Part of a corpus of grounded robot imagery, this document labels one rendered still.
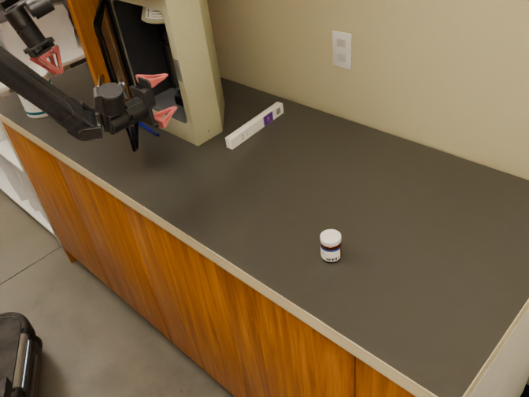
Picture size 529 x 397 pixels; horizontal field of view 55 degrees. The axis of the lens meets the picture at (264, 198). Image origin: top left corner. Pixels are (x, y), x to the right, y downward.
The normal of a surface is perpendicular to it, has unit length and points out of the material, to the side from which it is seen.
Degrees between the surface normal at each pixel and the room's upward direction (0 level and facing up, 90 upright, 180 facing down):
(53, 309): 0
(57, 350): 0
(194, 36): 90
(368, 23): 90
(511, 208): 0
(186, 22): 90
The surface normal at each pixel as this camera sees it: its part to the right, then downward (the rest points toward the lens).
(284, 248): -0.11, -0.78
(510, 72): -0.69, 0.51
